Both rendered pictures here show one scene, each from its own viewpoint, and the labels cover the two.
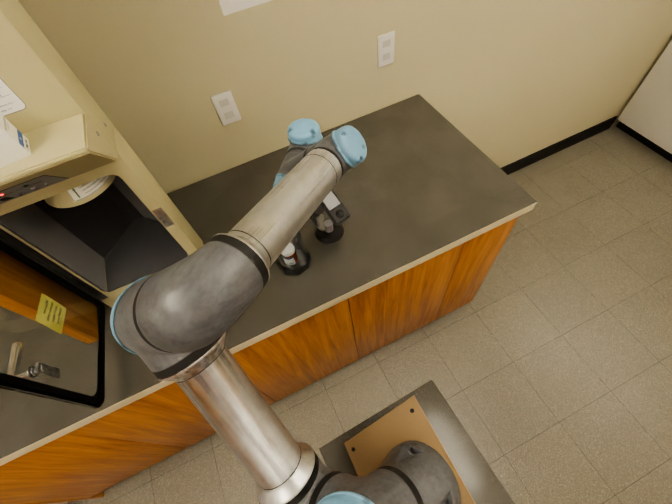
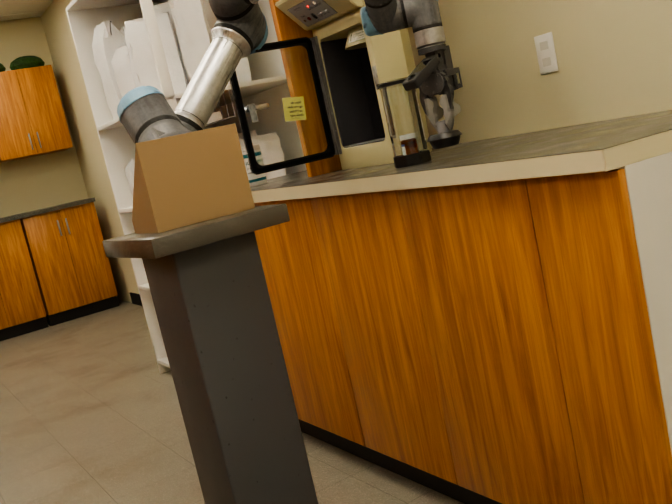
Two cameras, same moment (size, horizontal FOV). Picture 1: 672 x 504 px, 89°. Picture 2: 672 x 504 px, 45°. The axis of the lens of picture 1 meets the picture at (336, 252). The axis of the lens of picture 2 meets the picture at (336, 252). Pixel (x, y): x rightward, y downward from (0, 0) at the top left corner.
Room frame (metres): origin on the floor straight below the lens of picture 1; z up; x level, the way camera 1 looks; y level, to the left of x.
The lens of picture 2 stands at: (-0.17, -1.90, 1.07)
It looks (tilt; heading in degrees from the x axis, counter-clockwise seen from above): 8 degrees down; 76
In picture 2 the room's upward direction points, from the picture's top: 12 degrees counter-clockwise
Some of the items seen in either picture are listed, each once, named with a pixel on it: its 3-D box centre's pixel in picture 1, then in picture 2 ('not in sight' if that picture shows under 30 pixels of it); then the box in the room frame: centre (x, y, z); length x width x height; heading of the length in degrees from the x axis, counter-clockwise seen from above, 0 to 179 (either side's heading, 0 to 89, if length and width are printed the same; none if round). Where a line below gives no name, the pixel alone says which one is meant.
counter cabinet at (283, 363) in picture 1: (254, 306); (447, 311); (0.70, 0.41, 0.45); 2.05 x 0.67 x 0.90; 106
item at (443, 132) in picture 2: (329, 229); (443, 133); (0.64, 0.01, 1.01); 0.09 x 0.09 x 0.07
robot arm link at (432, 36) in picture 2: not in sight; (429, 39); (0.65, 0.02, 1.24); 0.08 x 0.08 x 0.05
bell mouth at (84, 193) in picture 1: (72, 171); (370, 34); (0.69, 0.57, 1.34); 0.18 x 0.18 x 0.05
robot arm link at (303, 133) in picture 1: (306, 146); (422, 7); (0.65, 0.02, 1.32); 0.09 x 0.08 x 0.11; 157
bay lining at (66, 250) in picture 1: (106, 209); (382, 82); (0.71, 0.60, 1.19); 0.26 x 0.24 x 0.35; 106
